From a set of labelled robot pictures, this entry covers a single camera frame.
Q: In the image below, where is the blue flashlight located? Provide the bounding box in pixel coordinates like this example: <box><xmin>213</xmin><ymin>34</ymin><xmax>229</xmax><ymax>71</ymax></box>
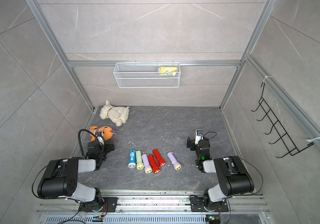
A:
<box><xmin>128</xmin><ymin>149</ymin><xmax>136</xmax><ymax>169</ymax></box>

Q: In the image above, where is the green flashlight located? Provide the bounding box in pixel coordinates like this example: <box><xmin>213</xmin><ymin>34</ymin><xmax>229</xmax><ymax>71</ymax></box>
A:
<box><xmin>136</xmin><ymin>151</ymin><xmax>145</xmax><ymax>170</ymax></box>

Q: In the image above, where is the purple flashlight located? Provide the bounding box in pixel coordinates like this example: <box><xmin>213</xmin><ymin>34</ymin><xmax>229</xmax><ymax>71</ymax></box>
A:
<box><xmin>142</xmin><ymin>154</ymin><xmax>152</xmax><ymax>174</ymax></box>
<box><xmin>167</xmin><ymin>152</ymin><xmax>181</xmax><ymax>170</ymax></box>

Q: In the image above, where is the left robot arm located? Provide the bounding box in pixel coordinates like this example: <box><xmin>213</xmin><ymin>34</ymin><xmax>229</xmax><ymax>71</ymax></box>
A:
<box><xmin>32</xmin><ymin>126</ymin><xmax>118</xmax><ymax>215</ymax></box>

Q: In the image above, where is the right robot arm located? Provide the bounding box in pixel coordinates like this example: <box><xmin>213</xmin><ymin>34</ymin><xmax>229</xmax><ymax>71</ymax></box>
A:
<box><xmin>187</xmin><ymin>136</ymin><xmax>259</xmax><ymax>212</ymax></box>

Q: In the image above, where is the red flashlight right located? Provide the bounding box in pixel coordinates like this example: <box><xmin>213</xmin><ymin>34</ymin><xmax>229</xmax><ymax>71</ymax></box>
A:
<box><xmin>152</xmin><ymin>149</ymin><xmax>166</xmax><ymax>167</ymax></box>

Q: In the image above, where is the red flashlight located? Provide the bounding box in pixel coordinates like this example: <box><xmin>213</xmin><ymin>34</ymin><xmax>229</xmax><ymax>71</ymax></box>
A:
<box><xmin>152</xmin><ymin>149</ymin><xmax>166</xmax><ymax>167</ymax></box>
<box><xmin>148</xmin><ymin>155</ymin><xmax>160</xmax><ymax>174</ymax></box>

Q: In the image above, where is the red flashlight left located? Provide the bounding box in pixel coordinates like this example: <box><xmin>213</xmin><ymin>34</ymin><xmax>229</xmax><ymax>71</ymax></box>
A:
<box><xmin>148</xmin><ymin>155</ymin><xmax>160</xmax><ymax>174</ymax></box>

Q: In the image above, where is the orange plush toy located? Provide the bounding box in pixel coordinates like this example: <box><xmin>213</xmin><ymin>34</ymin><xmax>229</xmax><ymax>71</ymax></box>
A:
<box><xmin>89</xmin><ymin>126</ymin><xmax>116</xmax><ymax>141</ymax></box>

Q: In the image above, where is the white plush dog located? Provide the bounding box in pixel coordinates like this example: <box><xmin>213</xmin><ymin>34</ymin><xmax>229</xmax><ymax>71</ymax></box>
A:
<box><xmin>100</xmin><ymin>100</ymin><xmax>130</xmax><ymax>127</ymax></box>

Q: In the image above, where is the yellow item in basket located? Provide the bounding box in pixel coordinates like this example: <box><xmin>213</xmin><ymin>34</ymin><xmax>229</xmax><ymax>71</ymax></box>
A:
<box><xmin>157</xmin><ymin>66</ymin><xmax>179</xmax><ymax>76</ymax></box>

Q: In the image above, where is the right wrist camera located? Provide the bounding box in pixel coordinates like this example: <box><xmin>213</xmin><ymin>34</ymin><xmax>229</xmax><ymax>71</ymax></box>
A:
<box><xmin>195</xmin><ymin>129</ymin><xmax>203</xmax><ymax>145</ymax></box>

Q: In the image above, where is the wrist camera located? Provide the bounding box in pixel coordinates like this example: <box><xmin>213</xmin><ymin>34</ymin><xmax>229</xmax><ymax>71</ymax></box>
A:
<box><xmin>195</xmin><ymin>129</ymin><xmax>203</xmax><ymax>145</ymax></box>
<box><xmin>95</xmin><ymin>132</ymin><xmax>105</xmax><ymax>145</ymax></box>

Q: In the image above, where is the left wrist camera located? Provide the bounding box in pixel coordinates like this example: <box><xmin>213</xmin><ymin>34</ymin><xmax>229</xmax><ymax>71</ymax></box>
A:
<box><xmin>95</xmin><ymin>132</ymin><xmax>105</xmax><ymax>145</ymax></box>

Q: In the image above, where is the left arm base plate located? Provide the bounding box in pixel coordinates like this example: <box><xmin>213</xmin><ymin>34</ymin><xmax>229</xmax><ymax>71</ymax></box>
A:
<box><xmin>78</xmin><ymin>197</ymin><xmax>118</xmax><ymax>213</ymax></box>

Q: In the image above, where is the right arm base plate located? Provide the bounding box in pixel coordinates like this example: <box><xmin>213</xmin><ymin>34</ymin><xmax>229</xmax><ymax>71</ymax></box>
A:
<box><xmin>189</xmin><ymin>194</ymin><xmax>229</xmax><ymax>212</ymax></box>

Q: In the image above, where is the black wall hook rack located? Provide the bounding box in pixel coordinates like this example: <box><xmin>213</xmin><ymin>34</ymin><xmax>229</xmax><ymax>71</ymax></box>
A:
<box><xmin>251</xmin><ymin>83</ymin><xmax>315</xmax><ymax>159</ymax></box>

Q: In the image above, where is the white wire basket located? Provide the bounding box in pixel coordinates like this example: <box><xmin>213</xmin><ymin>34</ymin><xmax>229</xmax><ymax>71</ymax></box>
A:
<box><xmin>113</xmin><ymin>62</ymin><xmax>181</xmax><ymax>88</ymax></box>

